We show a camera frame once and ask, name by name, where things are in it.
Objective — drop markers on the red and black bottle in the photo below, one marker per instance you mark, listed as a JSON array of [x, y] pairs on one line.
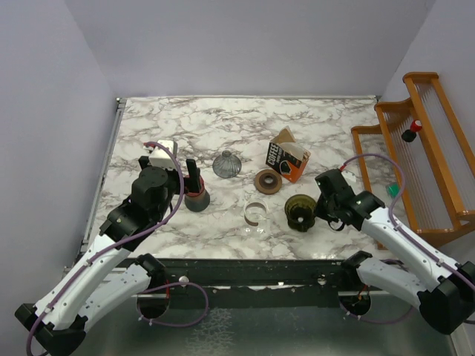
[[410, 134]]

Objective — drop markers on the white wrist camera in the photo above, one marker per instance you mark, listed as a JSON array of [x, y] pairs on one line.
[[163, 154], [349, 176]]

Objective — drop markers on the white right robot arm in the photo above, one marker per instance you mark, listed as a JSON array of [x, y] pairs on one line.
[[438, 286]]

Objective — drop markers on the orange wooden rack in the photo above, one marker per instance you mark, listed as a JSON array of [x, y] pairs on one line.
[[438, 166]]

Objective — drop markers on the green glass dripper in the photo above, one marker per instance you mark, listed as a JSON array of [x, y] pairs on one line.
[[300, 212]]

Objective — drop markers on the green cap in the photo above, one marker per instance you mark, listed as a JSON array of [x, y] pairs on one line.
[[392, 190]]

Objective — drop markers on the grey ribbed glass dripper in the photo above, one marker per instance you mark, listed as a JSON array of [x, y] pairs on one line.
[[227, 165]]

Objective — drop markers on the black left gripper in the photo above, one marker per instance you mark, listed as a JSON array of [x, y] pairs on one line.
[[192, 184]]

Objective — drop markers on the coffee paper filter box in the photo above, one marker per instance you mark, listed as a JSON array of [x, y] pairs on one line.
[[287, 166]]

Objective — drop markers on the round wooden dripper base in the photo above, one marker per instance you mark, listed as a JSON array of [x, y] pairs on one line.
[[268, 182]]

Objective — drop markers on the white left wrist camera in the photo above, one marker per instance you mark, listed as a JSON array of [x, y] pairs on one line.
[[163, 154]]

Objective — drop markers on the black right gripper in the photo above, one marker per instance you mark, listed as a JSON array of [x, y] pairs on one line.
[[321, 212]]

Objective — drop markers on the black front table rail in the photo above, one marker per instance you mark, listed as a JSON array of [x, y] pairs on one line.
[[243, 284]]

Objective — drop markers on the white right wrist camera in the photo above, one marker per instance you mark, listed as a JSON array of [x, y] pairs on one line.
[[349, 176]]

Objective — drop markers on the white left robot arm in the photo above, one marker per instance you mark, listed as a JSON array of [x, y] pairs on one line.
[[60, 321]]

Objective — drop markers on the white paper coffee filter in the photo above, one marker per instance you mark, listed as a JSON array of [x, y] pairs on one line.
[[296, 150]]

